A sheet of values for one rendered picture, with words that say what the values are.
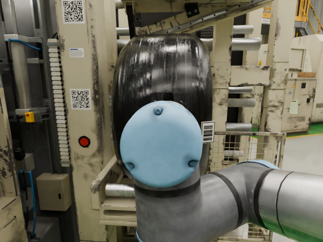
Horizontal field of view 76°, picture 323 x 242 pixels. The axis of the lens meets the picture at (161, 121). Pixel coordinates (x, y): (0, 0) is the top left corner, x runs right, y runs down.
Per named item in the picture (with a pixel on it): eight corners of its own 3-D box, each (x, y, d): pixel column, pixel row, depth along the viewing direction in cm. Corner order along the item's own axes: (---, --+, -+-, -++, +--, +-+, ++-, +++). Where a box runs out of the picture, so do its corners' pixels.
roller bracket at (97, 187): (92, 211, 71) (89, 185, 69) (122, 163, 110) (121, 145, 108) (101, 211, 71) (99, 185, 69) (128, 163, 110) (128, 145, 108)
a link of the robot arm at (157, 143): (118, 201, 18) (109, 104, 17) (140, 162, 29) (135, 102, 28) (208, 199, 18) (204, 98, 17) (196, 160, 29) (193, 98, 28)
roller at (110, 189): (106, 181, 78) (105, 194, 78) (102, 184, 74) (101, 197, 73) (200, 185, 75) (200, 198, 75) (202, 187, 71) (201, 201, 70)
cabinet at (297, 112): (279, 138, 442) (286, 78, 415) (258, 130, 496) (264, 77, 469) (310, 134, 469) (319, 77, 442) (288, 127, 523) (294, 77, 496)
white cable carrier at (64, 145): (61, 166, 82) (46, 38, 72) (68, 161, 87) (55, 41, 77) (72, 166, 82) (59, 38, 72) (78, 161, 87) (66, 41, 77)
